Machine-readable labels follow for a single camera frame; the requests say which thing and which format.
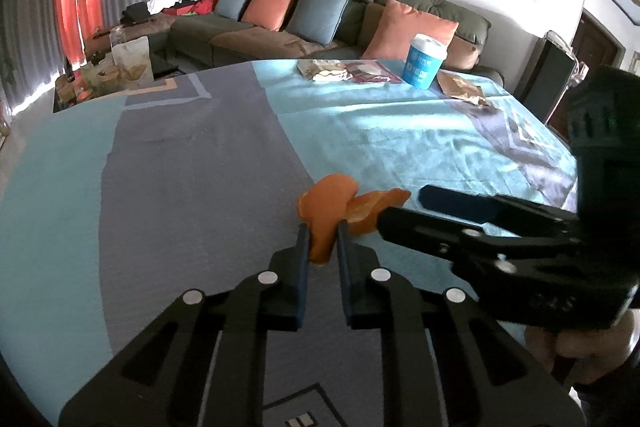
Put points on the orange cushion far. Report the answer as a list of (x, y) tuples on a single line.
[(268, 14)]

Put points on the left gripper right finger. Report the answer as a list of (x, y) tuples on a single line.
[(444, 361)]

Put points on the blue grey tablecloth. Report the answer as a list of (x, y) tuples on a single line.
[(118, 205)]

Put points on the pile of clothes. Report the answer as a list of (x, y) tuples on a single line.
[(141, 12)]

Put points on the orange cushion near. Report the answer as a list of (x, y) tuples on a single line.
[(399, 24)]

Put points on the clear cookie packet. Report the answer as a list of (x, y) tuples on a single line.
[(323, 71)]

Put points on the orange cushion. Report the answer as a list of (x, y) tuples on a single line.
[(399, 24), (268, 14)]

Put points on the cluttered coffee table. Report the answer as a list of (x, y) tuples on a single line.
[(129, 64)]

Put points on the dark green sofa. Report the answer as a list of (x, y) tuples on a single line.
[(236, 31)]

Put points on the red snack wrapper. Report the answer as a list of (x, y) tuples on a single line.
[(371, 72)]

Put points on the blue cushion near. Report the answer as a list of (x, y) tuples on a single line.
[(316, 20)]

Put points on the black folding chair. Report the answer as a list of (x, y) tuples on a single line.
[(546, 76)]

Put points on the brown snack wrapper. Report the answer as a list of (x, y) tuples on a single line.
[(460, 89)]

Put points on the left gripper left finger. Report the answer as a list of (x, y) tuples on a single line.
[(202, 361)]

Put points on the right hand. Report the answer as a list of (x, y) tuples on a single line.
[(597, 353)]

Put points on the blue white coffee cup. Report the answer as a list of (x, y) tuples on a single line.
[(424, 59)]

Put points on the orange peel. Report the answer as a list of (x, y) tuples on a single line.
[(335, 199)]

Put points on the brown cushion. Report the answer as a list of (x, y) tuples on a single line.
[(461, 55)]

